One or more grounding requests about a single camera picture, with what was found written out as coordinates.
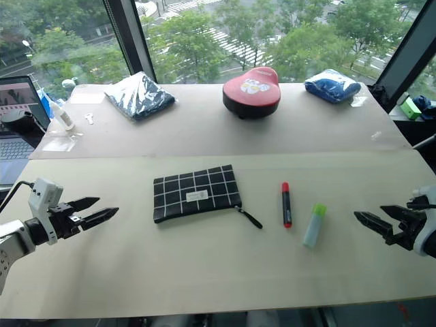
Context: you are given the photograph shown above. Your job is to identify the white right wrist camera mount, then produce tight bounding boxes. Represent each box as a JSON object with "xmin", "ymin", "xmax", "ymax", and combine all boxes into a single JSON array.
[{"xmin": 410, "ymin": 185, "xmax": 436, "ymax": 256}]

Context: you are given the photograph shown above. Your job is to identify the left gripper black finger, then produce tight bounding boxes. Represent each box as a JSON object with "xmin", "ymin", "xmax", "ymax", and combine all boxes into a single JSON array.
[
  {"xmin": 65, "ymin": 196, "xmax": 101, "ymax": 213},
  {"xmin": 80, "ymin": 206, "xmax": 120, "ymax": 232}
]

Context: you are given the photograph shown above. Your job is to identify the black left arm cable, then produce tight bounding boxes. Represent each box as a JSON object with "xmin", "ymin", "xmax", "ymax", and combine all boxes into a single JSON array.
[{"xmin": 0, "ymin": 181, "xmax": 35, "ymax": 213}]

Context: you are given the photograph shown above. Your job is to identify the blue crumpled cloth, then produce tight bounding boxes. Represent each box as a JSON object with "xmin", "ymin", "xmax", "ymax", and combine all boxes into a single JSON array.
[{"xmin": 411, "ymin": 95, "xmax": 436, "ymax": 121}]

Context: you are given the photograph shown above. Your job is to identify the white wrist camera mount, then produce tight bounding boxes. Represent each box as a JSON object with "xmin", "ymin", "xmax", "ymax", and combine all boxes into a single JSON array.
[
  {"xmin": 27, "ymin": 177, "xmax": 65, "ymax": 246},
  {"xmin": 410, "ymin": 185, "xmax": 436, "ymax": 256}
]

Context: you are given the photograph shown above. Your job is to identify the grey metal rod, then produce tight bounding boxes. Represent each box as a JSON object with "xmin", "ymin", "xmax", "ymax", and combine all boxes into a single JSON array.
[{"xmin": 412, "ymin": 134, "xmax": 436, "ymax": 151}]

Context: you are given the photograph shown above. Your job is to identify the black grid pencil pouch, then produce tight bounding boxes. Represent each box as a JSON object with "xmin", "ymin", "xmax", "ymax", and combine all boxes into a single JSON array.
[{"xmin": 153, "ymin": 164, "xmax": 264, "ymax": 230}]

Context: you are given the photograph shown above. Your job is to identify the bagged blue white garment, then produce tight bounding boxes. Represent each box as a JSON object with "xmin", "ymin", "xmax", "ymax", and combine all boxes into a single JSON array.
[{"xmin": 304, "ymin": 68, "xmax": 362, "ymax": 104}]

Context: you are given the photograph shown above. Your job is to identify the black window frame pillar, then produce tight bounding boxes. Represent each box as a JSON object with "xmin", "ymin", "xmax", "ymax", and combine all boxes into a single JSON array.
[
  {"xmin": 102, "ymin": 0, "xmax": 158, "ymax": 83},
  {"xmin": 373, "ymin": 0, "xmax": 436, "ymax": 114}
]

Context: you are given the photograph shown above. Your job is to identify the laptop computer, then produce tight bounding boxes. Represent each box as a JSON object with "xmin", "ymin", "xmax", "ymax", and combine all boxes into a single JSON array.
[{"xmin": 0, "ymin": 75, "xmax": 52, "ymax": 187}]

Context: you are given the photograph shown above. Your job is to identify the green box-shaped object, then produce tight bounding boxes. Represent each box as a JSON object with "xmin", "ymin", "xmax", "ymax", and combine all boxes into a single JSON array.
[{"xmin": 399, "ymin": 99, "xmax": 421, "ymax": 120}]

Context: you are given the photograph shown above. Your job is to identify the green capped glue stick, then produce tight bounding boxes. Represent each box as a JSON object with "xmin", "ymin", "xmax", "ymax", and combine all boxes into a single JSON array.
[{"xmin": 302, "ymin": 202, "xmax": 328, "ymax": 249}]

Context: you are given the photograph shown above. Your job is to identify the teal ceramic figurine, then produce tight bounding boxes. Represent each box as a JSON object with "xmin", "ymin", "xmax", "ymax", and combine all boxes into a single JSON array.
[{"xmin": 61, "ymin": 77, "xmax": 80, "ymax": 97}]

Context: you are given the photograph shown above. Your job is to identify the white plastic squeeze bottle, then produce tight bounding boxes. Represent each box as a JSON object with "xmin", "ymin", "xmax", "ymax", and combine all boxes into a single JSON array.
[{"xmin": 49, "ymin": 101, "xmax": 76, "ymax": 131}]

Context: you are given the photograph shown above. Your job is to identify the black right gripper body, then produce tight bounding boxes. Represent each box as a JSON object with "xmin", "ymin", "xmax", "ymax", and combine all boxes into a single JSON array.
[{"xmin": 384, "ymin": 201, "xmax": 429, "ymax": 251}]

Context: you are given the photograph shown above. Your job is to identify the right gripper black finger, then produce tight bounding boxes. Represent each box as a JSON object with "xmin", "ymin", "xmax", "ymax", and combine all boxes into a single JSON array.
[
  {"xmin": 354, "ymin": 211, "xmax": 394, "ymax": 240},
  {"xmin": 379, "ymin": 204, "xmax": 410, "ymax": 224}
]

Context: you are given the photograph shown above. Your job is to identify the bagged navy white garment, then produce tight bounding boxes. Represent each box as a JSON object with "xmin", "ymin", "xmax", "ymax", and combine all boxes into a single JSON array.
[{"xmin": 104, "ymin": 72, "xmax": 177, "ymax": 123}]

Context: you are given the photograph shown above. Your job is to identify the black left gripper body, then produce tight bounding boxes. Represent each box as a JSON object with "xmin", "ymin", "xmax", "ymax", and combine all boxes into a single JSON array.
[{"xmin": 46, "ymin": 202, "xmax": 85, "ymax": 240}]

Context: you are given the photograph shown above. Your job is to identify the red black marker pen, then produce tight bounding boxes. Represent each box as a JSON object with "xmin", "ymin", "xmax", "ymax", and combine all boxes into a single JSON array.
[{"xmin": 281, "ymin": 181, "xmax": 294, "ymax": 229}]

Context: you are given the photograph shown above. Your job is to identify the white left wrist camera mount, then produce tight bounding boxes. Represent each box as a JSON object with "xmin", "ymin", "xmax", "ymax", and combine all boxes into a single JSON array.
[{"xmin": 27, "ymin": 177, "xmax": 65, "ymax": 246}]

